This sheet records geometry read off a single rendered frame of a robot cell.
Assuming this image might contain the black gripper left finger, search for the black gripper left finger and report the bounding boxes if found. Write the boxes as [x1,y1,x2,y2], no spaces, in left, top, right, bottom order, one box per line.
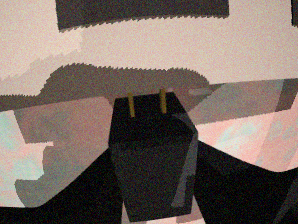
[0,148,124,224]

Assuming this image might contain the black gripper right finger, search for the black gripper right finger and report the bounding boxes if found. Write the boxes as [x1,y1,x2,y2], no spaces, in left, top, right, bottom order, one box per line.
[193,140,298,224]

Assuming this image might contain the black two-prong plug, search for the black two-prong plug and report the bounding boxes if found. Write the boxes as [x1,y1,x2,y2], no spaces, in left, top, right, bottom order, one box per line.
[108,89,198,222]

